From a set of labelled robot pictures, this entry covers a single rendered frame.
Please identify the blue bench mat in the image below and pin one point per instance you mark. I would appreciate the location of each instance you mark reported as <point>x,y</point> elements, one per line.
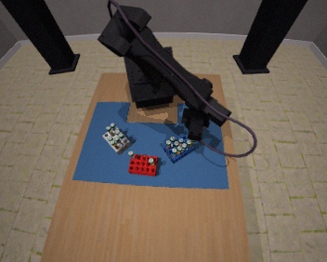
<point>99,162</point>

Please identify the white tube cap with printed label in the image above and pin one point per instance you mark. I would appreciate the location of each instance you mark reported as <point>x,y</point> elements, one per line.
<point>172,139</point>

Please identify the red tube rack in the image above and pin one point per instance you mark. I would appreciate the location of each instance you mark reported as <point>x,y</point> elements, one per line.
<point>141,163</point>

